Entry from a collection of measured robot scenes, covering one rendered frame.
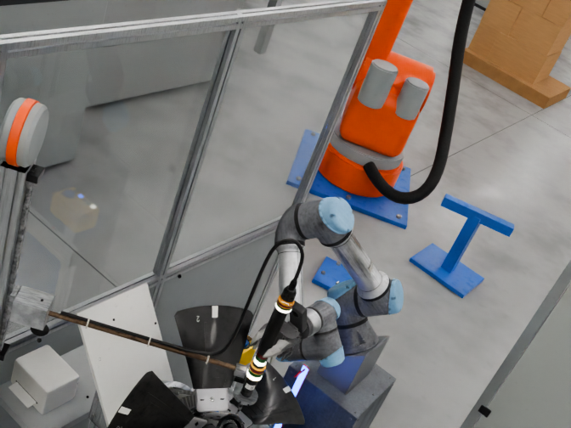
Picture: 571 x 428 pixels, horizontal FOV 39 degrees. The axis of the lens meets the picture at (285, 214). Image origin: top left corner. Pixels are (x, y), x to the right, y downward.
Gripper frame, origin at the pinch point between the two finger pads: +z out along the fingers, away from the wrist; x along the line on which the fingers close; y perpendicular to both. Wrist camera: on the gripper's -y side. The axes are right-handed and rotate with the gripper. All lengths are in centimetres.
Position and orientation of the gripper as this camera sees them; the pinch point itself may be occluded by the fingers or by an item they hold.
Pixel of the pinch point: (260, 346)
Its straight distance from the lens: 213.0
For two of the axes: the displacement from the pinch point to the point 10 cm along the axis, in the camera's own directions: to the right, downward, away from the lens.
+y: -3.2, 8.0, 5.1
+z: -5.9, 2.5, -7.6
